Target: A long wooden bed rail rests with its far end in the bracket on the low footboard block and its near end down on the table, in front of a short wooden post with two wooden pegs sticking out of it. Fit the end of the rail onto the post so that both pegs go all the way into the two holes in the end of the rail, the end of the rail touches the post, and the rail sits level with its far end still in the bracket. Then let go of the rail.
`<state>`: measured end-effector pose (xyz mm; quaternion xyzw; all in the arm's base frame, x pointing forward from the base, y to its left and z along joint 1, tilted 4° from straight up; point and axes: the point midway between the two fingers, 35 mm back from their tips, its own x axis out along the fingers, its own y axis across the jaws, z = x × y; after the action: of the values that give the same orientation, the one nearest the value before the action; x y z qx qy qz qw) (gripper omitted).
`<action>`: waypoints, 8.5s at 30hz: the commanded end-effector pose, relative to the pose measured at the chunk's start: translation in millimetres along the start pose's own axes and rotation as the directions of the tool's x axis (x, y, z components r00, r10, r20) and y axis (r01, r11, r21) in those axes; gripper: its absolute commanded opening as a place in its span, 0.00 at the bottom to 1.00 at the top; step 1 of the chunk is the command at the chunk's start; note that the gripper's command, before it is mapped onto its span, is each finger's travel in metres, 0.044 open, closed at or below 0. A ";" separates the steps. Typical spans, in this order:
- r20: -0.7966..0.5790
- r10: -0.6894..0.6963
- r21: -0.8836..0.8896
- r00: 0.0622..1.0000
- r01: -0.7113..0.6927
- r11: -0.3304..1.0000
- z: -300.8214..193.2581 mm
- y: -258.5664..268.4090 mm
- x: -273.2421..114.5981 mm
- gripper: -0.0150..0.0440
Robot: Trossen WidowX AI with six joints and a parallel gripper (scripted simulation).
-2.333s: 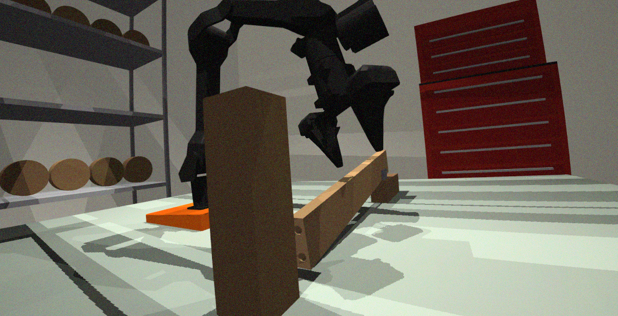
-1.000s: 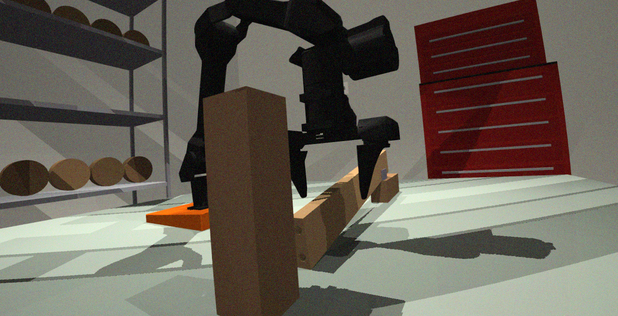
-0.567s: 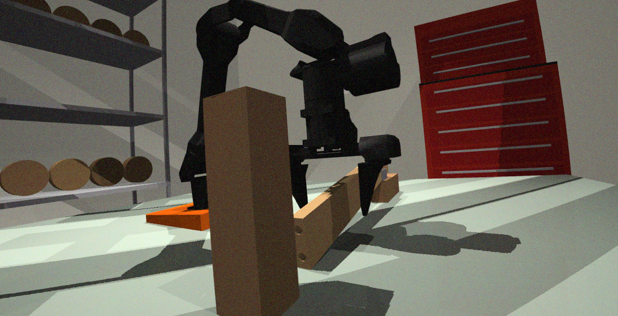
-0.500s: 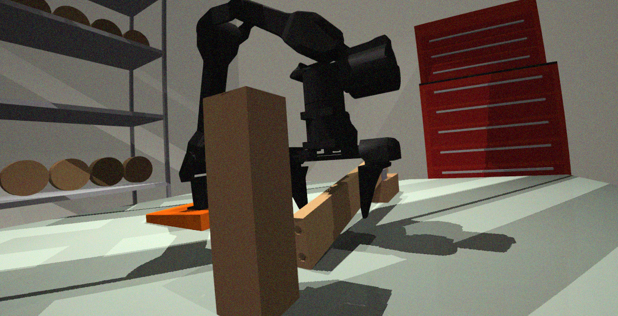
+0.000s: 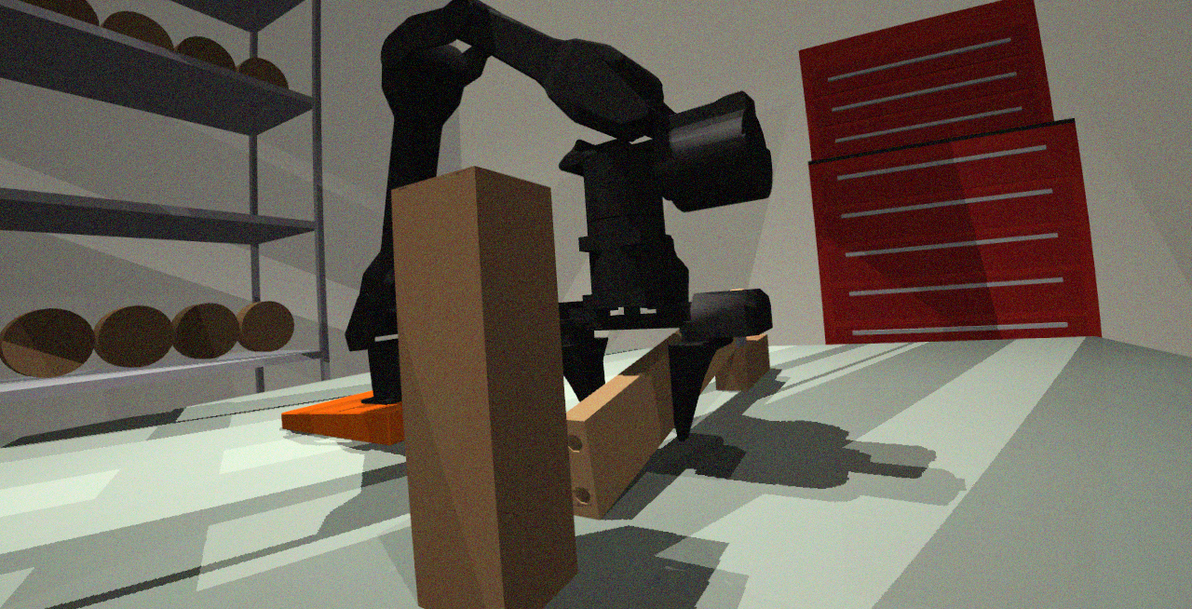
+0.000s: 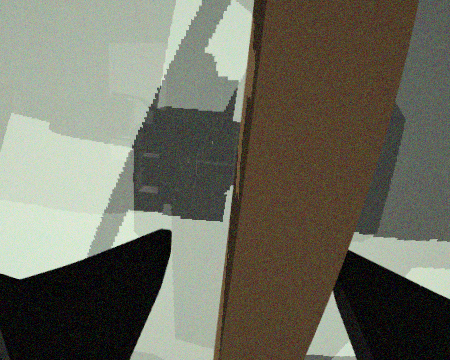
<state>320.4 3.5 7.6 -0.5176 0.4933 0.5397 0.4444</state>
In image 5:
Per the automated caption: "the long wooden rail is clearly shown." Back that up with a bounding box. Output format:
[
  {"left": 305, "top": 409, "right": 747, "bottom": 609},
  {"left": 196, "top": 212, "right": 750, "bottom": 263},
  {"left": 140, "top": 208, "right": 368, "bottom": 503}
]
[{"left": 566, "top": 330, "right": 737, "bottom": 520}]

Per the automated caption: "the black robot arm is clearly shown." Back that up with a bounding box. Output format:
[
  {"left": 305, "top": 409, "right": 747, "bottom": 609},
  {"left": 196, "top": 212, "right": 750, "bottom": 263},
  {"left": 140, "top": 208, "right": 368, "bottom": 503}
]
[{"left": 344, "top": 0, "right": 772, "bottom": 405}]

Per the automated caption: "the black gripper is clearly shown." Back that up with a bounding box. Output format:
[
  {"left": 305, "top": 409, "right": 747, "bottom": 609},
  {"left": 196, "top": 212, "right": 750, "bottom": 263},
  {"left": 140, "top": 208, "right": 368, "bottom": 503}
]
[{"left": 559, "top": 215, "right": 772, "bottom": 441}]

